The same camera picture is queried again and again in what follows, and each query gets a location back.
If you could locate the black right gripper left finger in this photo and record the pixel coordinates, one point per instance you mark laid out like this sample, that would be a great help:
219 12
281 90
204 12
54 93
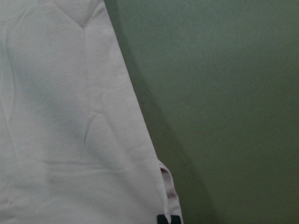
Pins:
161 219

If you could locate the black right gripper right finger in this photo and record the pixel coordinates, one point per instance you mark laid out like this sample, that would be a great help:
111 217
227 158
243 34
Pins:
175 219

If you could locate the pink printed t-shirt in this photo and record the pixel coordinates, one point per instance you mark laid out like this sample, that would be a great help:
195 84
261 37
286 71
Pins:
74 146

